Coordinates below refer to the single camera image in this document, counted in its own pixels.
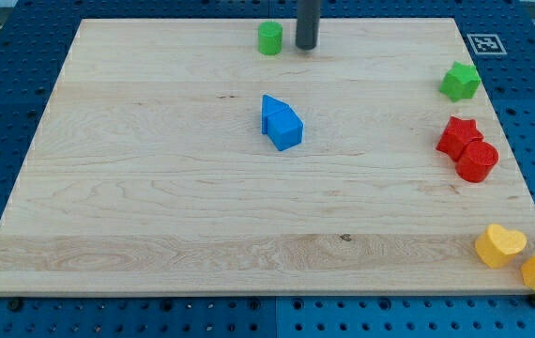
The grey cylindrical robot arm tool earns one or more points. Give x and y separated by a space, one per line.
307 29

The red star block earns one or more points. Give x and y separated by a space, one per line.
457 135

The green star block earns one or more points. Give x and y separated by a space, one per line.
460 82

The blue cube block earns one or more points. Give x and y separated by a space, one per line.
283 127

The blue triangle block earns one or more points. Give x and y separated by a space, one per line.
271 107

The wooden board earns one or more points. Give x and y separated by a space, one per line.
149 174

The green cylinder block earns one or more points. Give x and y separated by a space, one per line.
270 38

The red cylinder block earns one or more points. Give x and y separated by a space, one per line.
477 161

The yellow heart block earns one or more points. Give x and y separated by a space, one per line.
497 246

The white fiducial marker tag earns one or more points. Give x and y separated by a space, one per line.
486 44

